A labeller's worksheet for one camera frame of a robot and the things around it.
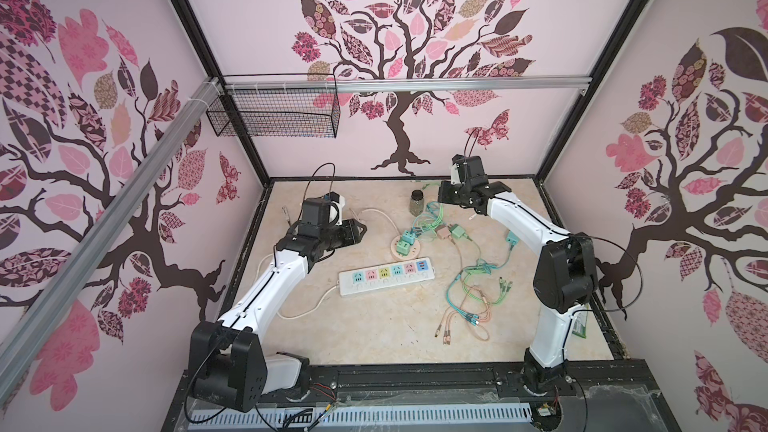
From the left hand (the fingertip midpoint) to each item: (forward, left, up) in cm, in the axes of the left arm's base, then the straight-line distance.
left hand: (362, 233), depth 82 cm
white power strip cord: (-17, +17, -18) cm, 29 cm away
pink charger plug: (+11, -27, -15) cm, 33 cm away
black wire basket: (+39, +29, +16) cm, 51 cm away
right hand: (+17, -24, +1) cm, 30 cm away
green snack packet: (-20, -62, -17) cm, 67 cm away
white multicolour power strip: (-6, -6, -15) cm, 17 cm away
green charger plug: (+2, -12, -11) cm, 16 cm away
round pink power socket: (+4, -16, -15) cm, 22 cm away
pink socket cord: (+20, -2, -15) cm, 26 cm away
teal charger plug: (+6, -14, -11) cm, 19 cm away
